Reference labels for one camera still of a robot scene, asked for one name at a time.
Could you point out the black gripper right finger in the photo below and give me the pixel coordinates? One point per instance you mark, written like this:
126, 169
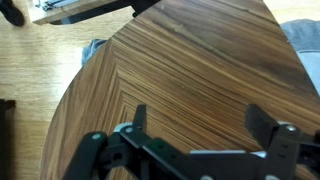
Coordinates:
277, 139

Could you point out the wooden board with rails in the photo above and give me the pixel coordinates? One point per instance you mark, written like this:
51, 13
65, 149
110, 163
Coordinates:
74, 12

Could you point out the dark furniture edge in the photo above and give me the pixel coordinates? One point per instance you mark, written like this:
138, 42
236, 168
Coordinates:
6, 113

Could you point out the grey bedding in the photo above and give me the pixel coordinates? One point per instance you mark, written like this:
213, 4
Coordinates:
304, 36

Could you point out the walnut side table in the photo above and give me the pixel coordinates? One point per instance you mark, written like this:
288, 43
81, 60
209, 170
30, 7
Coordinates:
196, 65

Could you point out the black shoe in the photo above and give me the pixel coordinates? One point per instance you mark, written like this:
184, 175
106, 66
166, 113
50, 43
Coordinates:
11, 13

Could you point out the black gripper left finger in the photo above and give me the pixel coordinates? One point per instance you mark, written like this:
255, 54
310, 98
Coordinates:
134, 130

